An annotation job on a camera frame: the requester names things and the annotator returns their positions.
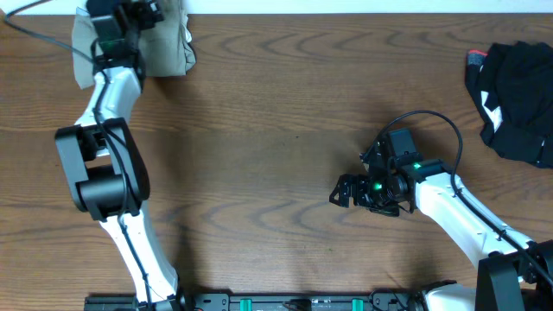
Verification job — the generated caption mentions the khaki green shorts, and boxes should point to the khaki green shorts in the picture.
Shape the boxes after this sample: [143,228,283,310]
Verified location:
[72,0,187,77]

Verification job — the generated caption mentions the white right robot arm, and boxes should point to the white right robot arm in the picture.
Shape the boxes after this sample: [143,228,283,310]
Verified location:
[329,135,552,310]

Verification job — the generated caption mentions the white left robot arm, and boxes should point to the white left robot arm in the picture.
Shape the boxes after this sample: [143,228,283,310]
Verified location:
[55,1,185,311]

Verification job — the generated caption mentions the white black folded shirt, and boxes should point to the white black folded shirt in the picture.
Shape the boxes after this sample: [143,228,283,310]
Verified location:
[181,13,197,73]

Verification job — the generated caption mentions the black garment with white marks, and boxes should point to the black garment with white marks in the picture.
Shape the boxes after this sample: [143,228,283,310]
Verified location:
[465,41,552,168]

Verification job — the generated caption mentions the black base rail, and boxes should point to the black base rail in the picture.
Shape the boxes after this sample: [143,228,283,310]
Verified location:
[83,289,428,311]

